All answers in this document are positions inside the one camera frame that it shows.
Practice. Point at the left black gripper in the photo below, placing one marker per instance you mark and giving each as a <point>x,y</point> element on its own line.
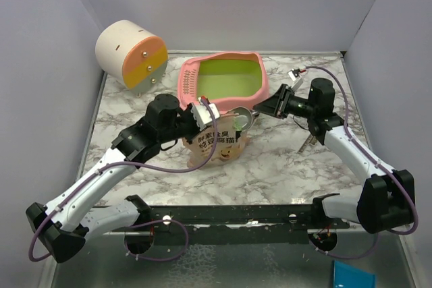
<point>196,131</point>

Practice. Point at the pink and green litter box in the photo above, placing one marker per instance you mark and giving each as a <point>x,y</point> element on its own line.
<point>228,79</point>

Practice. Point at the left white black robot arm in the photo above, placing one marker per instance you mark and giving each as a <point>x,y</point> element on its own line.
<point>62,226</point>

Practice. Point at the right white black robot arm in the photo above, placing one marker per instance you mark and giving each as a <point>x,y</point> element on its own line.
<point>387,197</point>

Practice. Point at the cream cylindrical cat house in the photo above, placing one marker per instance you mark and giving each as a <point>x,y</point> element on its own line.
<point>132,55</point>

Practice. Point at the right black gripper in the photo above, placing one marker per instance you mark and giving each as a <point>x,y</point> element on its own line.
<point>271,106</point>

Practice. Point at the blue plastic object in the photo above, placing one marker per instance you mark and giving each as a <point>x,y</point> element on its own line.
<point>346,276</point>

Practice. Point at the orange cat litter bag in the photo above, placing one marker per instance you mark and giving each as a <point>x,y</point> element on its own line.
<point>231,142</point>

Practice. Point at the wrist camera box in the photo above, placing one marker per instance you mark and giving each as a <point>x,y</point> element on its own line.
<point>295,77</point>
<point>205,113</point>

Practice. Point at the grey metal litter scoop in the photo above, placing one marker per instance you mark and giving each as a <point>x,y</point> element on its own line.
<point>244,118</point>

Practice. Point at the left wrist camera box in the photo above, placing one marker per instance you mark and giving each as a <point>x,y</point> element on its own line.
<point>205,113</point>

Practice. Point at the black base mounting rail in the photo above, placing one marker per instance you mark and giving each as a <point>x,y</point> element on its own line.
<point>232,224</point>

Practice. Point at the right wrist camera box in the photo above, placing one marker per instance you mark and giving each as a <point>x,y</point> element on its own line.
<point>295,77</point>

